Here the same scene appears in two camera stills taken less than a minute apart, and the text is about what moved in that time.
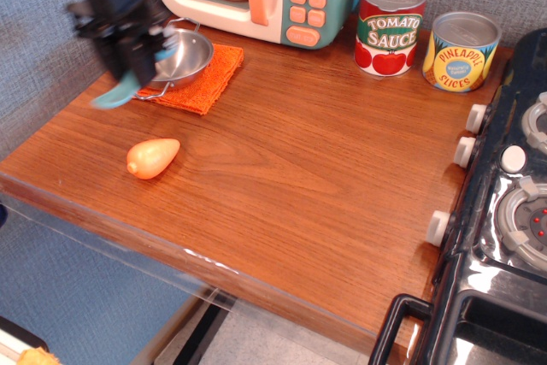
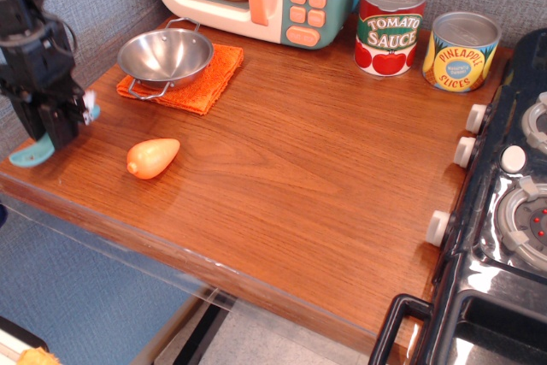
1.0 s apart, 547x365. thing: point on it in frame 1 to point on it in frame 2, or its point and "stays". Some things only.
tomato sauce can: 389,25 stays
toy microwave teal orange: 302,1 stays
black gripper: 117,5 to 37,67
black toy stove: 489,295 stays
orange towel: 202,93 stays
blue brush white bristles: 127,86 to 44,149
